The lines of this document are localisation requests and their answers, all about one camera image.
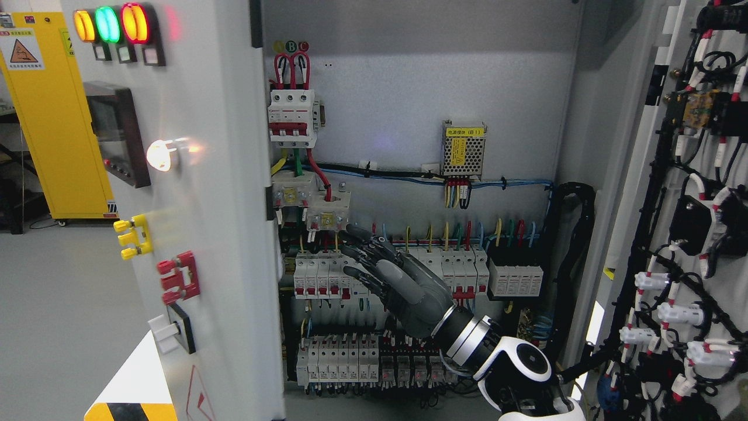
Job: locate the yellow safety storage cabinet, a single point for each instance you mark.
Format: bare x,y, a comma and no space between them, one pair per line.
41,71

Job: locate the metal mesh power supply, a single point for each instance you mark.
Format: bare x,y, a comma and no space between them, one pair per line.
463,149

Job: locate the black surge protector block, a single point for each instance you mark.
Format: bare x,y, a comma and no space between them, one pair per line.
514,272

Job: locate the white indicator lamp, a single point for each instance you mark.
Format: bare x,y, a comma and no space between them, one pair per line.
167,154

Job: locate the grey robotic left hand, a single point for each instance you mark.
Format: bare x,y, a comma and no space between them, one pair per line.
410,291

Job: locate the green indicator lamp left door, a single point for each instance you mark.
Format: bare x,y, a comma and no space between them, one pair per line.
108,25

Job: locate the grey cabinet door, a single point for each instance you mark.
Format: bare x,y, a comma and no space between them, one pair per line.
658,126
212,91

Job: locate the white rotary selector switch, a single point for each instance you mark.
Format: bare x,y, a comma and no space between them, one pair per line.
172,330

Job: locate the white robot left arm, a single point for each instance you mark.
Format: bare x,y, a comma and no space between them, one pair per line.
514,377

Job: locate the red indicator lamp left door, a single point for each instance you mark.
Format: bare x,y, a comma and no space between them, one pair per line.
135,21

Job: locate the yellow indicator lamp left door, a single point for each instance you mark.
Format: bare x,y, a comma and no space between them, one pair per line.
85,26

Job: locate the white current transformer blocks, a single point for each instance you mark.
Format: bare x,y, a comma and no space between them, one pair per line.
301,192

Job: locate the yellow terminal post block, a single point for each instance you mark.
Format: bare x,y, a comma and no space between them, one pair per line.
134,236

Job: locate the lower relay terminal row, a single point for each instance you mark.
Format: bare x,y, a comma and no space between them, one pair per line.
411,363

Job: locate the white breaker and socket row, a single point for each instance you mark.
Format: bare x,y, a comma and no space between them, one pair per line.
320,275

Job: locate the red electric danger sticker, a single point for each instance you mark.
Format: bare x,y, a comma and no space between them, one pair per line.
198,406

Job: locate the red terminal post block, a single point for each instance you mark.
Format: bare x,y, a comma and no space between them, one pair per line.
179,278

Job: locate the black digital power meter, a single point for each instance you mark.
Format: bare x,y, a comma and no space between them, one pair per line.
115,125

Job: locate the red three pole main breaker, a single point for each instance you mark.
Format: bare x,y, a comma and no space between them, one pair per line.
294,118

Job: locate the lower white breaker row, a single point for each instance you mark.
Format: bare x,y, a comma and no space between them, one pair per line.
339,361

